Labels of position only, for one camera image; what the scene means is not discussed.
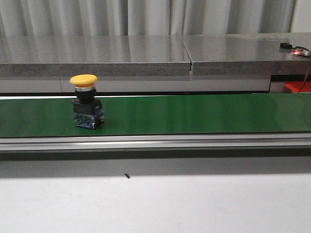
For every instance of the grey stone countertop left slab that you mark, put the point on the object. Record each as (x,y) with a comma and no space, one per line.
(104,56)

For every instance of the green conveyor belt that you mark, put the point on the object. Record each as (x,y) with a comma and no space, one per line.
(245,121)

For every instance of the small sensor circuit board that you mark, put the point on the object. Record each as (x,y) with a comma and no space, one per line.
(297,50)

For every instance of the grey stone countertop slab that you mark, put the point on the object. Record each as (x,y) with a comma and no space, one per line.
(104,56)
(246,54)

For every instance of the red plastic tray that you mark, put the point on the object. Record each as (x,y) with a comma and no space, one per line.
(299,87)

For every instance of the white pleated curtain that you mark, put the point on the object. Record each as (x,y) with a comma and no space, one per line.
(153,17)

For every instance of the grey stone countertop right slab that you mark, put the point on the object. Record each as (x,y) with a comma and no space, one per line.
(246,54)

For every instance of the yellow push button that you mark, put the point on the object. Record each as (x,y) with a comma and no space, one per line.
(87,110)

